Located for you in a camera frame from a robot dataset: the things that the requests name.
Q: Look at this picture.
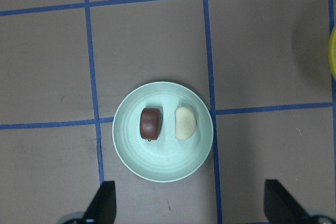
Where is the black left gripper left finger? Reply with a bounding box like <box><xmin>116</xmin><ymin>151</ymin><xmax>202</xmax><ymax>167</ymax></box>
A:
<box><xmin>82</xmin><ymin>181</ymin><xmax>117</xmax><ymax>224</ymax></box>

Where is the pale green plate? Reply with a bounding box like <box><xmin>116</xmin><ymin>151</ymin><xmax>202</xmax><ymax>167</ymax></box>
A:
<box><xmin>112</xmin><ymin>81</ymin><xmax>214</xmax><ymax>183</ymax></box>

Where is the brown bun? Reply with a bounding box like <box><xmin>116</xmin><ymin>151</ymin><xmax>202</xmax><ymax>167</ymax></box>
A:
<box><xmin>140</xmin><ymin>108</ymin><xmax>162</xmax><ymax>141</ymax></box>

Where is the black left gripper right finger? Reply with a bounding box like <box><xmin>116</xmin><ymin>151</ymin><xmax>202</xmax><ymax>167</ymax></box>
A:
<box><xmin>264</xmin><ymin>179</ymin><xmax>315</xmax><ymax>224</ymax></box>

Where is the white bun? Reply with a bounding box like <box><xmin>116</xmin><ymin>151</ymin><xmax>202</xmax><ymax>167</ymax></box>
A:
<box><xmin>175</xmin><ymin>106</ymin><xmax>196</xmax><ymax>141</ymax></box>

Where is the yellow steamer basket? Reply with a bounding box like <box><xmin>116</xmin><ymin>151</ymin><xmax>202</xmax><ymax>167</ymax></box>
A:
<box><xmin>328</xmin><ymin>26</ymin><xmax>336</xmax><ymax>80</ymax></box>

